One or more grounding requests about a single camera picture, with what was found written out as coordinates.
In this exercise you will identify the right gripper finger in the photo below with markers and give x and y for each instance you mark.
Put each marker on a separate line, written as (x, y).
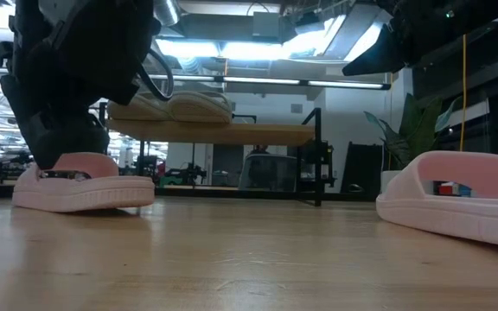
(383, 56)

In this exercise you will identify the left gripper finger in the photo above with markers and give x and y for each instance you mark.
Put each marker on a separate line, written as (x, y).
(17, 112)
(76, 136)

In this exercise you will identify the grey slide slipper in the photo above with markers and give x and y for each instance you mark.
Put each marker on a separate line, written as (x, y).
(201, 110)
(136, 113)

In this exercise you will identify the pink slide slipper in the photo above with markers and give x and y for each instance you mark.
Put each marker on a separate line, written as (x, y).
(448, 216)
(102, 194)

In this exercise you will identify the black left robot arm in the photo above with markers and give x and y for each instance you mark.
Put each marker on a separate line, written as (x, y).
(110, 17)

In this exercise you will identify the wooden shelf with black legs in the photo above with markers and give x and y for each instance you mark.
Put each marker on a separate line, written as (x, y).
(231, 134)

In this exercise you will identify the green leafy plant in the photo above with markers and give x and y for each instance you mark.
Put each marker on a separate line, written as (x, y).
(413, 129)

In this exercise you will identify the long linear ceiling light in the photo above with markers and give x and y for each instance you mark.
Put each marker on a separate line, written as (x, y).
(275, 80)

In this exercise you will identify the black leaning panel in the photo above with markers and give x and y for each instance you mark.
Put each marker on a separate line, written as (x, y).
(361, 168)

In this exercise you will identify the grey ceiling box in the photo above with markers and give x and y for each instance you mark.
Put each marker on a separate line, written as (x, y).
(266, 25)

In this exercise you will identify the black equipment cart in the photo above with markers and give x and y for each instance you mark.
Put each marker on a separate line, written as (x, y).
(327, 164)

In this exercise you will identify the white plant pot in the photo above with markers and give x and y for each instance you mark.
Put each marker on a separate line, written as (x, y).
(389, 179)

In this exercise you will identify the small red box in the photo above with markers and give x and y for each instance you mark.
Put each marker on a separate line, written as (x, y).
(445, 188)

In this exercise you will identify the small blue box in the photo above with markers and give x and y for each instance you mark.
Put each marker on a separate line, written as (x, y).
(465, 191)

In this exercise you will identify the shiny silver ventilation duct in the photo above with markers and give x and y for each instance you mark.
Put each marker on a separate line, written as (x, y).
(167, 10)

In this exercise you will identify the black aluminium table frame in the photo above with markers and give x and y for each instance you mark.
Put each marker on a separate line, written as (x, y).
(253, 194)

